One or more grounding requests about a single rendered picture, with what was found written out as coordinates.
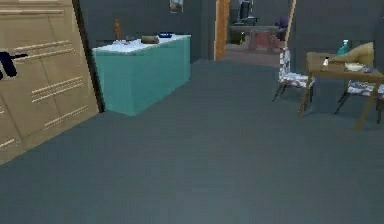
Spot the teal counter with white top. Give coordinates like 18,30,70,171
92,33,192,117

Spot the orange wooden room door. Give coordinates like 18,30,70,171
213,0,231,62

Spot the dark grey table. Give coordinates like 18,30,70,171
229,25,284,52

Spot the patterned seat chair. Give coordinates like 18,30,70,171
334,80,384,125
271,48,316,104

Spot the brown tall bottle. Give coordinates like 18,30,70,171
114,19,123,42

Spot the black office chair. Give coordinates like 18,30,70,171
233,0,259,26

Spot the purple round object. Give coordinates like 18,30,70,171
275,15,290,32

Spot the beige cupboard unit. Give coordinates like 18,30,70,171
0,0,101,166

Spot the wooden dining table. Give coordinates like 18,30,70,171
297,51,384,132

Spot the teal spray bottle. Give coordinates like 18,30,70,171
336,39,350,56

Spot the white bowl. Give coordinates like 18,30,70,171
344,62,365,72

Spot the tan paper bag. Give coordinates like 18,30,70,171
329,41,375,68

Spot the framed wall picture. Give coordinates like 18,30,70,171
169,0,185,14

